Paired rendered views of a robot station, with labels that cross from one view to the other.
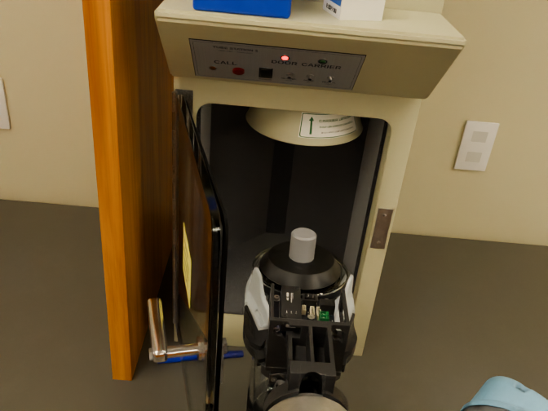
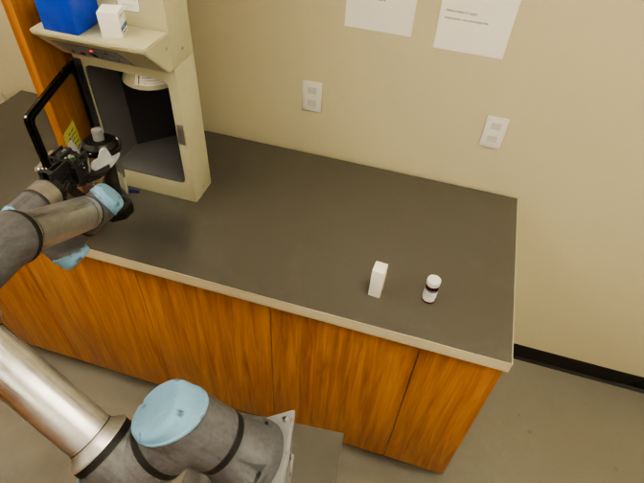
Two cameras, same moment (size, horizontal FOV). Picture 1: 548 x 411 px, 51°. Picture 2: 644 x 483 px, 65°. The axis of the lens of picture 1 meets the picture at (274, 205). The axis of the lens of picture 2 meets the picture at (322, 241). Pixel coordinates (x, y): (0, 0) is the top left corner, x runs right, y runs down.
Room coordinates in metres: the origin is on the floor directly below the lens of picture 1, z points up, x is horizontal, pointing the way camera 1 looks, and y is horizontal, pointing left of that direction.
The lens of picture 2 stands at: (-0.38, -0.92, 2.06)
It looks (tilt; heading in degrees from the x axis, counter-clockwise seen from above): 45 degrees down; 16
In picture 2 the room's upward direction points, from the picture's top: 4 degrees clockwise
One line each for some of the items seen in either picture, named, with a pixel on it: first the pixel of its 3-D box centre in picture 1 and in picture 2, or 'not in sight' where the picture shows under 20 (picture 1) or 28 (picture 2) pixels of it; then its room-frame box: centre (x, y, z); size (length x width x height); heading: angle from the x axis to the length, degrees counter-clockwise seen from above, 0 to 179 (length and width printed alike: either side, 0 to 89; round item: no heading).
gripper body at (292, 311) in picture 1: (304, 360); (65, 173); (0.37, -0.04, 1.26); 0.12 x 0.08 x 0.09; 2
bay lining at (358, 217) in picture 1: (283, 183); (158, 107); (0.83, -0.01, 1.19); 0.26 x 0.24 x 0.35; 92
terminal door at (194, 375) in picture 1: (191, 290); (73, 149); (0.54, 0.09, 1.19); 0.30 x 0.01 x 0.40; 17
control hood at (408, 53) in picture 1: (304, 55); (103, 49); (0.65, -0.02, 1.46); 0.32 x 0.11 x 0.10; 92
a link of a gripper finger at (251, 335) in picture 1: (267, 335); not in sight; (0.43, -0.01, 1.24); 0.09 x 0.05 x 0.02; 26
